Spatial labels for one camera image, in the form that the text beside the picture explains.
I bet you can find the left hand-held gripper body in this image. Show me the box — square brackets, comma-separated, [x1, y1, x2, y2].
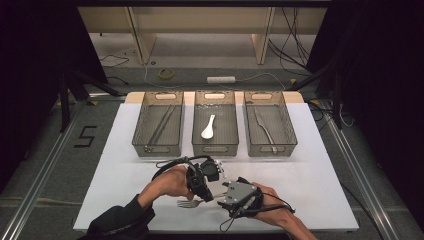
[185, 156, 228, 198]

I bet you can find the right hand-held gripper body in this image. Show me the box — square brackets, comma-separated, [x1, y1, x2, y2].
[218, 176, 265, 218]

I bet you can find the steel fork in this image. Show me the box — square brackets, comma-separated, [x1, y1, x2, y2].
[176, 194, 229, 209]

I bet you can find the white ceramic spoon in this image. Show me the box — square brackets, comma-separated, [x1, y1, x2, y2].
[200, 114, 217, 140]

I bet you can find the smoky clear plastic bin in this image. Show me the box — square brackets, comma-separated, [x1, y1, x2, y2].
[131, 91, 185, 158]
[243, 90, 298, 158]
[191, 90, 240, 157]

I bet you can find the steel table knife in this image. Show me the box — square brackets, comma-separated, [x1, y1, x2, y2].
[253, 107, 278, 155]

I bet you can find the person's left hand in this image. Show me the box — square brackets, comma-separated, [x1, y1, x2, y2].
[151, 165, 196, 203]

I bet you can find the person's right hand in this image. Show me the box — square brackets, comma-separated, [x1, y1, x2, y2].
[251, 181, 294, 229]

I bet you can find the white board sheet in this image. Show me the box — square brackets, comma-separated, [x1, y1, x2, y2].
[73, 102, 360, 233]

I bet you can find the white power strip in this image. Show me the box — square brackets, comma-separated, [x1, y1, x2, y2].
[206, 75, 236, 84]

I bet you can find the light wooden table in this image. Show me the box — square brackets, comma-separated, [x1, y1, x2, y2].
[124, 91, 305, 104]

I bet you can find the yellow tape roll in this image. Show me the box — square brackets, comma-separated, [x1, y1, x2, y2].
[158, 68, 175, 80]

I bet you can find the black metal stand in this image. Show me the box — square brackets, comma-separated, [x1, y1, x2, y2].
[58, 71, 125, 133]
[286, 63, 345, 130]

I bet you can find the beige wooden shelf unit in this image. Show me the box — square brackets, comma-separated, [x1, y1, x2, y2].
[78, 6, 328, 66]

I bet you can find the black curtain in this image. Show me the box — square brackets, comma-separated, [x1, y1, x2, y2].
[306, 0, 424, 231]
[0, 0, 109, 191]

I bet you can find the right hand-held gripper cable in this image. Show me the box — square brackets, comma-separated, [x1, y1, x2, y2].
[219, 193, 296, 233]

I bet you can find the hand-held gripper cable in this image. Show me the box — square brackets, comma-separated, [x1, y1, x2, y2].
[219, 193, 296, 233]
[151, 155, 214, 183]

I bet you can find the left hand-held gripper cable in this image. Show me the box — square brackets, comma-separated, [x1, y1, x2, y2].
[151, 155, 214, 183]

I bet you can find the white power cable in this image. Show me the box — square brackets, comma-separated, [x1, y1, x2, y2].
[143, 63, 288, 91]

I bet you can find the metal floor rail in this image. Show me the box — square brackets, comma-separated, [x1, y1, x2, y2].
[0, 99, 88, 240]
[318, 99, 399, 240]

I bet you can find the bundle of black cables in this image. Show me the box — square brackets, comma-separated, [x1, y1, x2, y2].
[268, 6, 312, 77]

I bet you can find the thin black floor cable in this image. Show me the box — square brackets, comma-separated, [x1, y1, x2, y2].
[99, 54, 130, 68]

